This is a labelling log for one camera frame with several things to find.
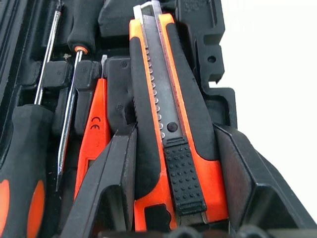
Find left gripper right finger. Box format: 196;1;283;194
212;122;312;234

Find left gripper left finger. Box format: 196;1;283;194
60;123;138;238

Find orange voltage tester pen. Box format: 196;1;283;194
73;54;111;200

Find orange black utility knife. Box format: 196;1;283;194
128;0;230;233

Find orange black handled screwdriver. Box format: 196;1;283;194
55;0;97;192
0;0;62;238

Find black plastic tool case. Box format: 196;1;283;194
0;0;238;238

